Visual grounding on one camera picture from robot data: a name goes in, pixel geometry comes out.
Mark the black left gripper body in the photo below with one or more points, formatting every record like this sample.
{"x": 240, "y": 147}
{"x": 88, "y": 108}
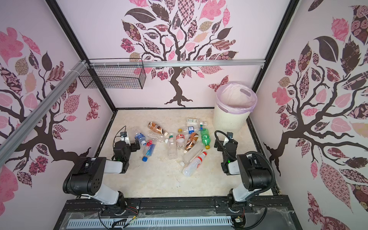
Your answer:
{"x": 133, "y": 145}

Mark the white bottle red cap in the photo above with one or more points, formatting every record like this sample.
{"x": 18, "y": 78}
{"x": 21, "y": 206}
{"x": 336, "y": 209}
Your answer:
{"x": 194, "y": 164}

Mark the brown Nescafe bottle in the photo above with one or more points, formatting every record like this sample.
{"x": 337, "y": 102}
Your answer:
{"x": 192, "y": 140}

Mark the aluminium rail left wall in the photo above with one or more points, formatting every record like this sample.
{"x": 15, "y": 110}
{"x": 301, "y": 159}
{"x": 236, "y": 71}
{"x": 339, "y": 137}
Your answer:
{"x": 15, "y": 139}

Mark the red label clear bottle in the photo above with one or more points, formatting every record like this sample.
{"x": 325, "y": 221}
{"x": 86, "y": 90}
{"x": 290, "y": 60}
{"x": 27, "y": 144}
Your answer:
{"x": 180, "y": 141}

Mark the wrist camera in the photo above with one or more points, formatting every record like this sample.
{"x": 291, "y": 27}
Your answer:
{"x": 228, "y": 138}
{"x": 124, "y": 137}

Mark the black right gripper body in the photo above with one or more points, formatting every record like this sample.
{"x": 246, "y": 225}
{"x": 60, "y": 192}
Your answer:
{"x": 223, "y": 145}

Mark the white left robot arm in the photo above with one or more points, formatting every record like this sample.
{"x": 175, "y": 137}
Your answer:
{"x": 86, "y": 178}

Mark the clear bottle green cap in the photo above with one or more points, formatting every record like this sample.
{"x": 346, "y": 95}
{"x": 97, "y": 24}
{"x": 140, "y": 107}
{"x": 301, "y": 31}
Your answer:
{"x": 172, "y": 148}

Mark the purple bin liner bag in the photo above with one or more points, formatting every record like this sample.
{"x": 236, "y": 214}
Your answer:
{"x": 236, "y": 98}

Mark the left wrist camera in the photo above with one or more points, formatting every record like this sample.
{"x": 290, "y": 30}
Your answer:
{"x": 124, "y": 137}

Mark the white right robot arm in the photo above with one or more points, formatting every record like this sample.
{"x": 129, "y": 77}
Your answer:
{"x": 257, "y": 174}

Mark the aluminium rail wall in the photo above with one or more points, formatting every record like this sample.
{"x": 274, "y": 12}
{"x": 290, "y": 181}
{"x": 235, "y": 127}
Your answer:
{"x": 15, "y": 139}
{"x": 190, "y": 63}

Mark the clear crushed bottle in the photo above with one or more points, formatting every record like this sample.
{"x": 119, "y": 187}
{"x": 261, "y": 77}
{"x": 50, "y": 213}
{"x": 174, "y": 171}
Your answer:
{"x": 157, "y": 137}

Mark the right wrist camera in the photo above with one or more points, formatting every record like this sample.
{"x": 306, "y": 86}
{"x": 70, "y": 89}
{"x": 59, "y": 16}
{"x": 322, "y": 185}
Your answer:
{"x": 228, "y": 138}

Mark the black base frame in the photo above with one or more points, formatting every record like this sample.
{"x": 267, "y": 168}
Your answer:
{"x": 261, "y": 213}

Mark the aluminium rail back wall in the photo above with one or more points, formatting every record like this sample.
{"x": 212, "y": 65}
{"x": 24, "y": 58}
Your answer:
{"x": 190, "y": 63}

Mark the clear bottle white cap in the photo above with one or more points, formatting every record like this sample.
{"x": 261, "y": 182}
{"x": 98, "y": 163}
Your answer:
{"x": 191, "y": 154}

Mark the white slotted cable duct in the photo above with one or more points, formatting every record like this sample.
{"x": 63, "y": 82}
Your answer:
{"x": 119, "y": 223}

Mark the red blue small bottle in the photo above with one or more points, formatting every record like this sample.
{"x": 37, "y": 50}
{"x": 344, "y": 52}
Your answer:
{"x": 148, "y": 150}

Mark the black wire basket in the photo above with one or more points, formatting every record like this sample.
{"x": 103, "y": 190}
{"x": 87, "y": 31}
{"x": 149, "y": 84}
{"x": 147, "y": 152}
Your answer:
{"x": 114, "y": 73}

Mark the brown label bottle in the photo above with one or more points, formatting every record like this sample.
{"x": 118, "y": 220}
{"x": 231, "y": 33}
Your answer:
{"x": 157, "y": 129}

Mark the green plastic bottle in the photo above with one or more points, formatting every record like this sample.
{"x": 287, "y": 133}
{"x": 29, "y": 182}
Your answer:
{"x": 205, "y": 137}

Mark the white waste bin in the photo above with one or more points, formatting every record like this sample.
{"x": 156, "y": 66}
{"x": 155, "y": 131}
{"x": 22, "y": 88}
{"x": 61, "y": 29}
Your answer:
{"x": 228, "y": 122}

